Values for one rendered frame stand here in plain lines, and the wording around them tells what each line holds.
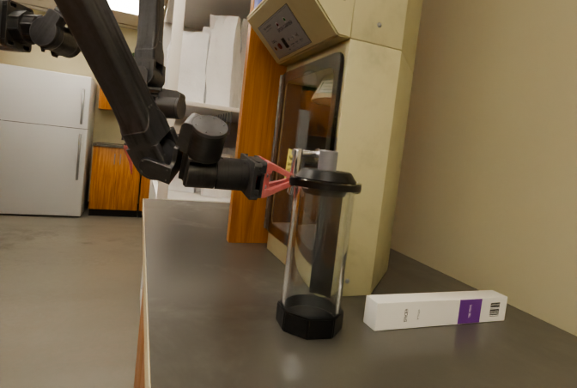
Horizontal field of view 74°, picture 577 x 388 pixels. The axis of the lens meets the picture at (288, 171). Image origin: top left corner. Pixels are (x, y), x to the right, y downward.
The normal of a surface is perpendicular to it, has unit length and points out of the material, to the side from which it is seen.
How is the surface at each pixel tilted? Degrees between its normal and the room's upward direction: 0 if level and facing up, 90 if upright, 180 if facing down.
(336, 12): 90
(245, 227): 90
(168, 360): 0
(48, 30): 86
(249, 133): 90
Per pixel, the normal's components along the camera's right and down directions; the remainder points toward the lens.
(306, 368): 0.11, -0.99
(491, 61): -0.93, -0.08
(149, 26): -0.09, -0.02
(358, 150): 0.36, 0.10
